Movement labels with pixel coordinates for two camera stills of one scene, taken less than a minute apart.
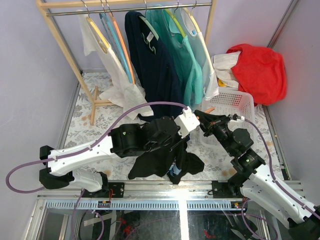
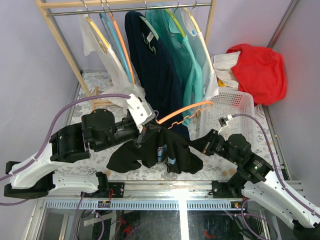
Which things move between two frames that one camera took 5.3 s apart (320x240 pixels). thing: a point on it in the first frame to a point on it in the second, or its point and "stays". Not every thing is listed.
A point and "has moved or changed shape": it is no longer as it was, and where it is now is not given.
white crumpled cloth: (222, 64) stays
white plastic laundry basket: (230, 101) stays
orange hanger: (209, 110) to (171, 115)
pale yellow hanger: (102, 41) stays
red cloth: (260, 71) stays
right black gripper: (210, 122) to (204, 144)
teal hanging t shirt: (181, 56) stays
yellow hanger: (177, 21) stays
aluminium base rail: (151, 196) stays
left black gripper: (178, 139) to (148, 130)
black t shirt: (158, 163) has moved or changed shape
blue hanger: (104, 19) stays
